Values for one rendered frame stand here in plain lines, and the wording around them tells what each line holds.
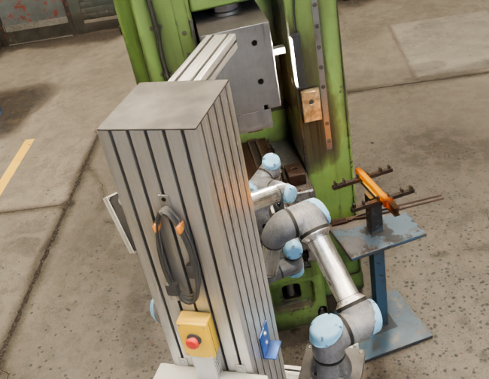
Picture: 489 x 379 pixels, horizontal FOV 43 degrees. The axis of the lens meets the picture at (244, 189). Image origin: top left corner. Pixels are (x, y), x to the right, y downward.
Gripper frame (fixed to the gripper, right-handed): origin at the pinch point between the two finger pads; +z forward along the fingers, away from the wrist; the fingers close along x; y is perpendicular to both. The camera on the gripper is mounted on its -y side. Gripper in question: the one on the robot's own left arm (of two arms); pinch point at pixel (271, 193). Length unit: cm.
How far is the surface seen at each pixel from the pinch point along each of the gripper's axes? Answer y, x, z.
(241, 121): -29.3, -6.7, -20.6
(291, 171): -15.5, 13.5, 12.2
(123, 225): 3, -69, -9
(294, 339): 47, -1, 89
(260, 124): -27.5, 1.9, -17.4
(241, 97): -35.0, -4.4, -30.8
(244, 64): -42, 0, -44
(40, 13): -545, -205, 380
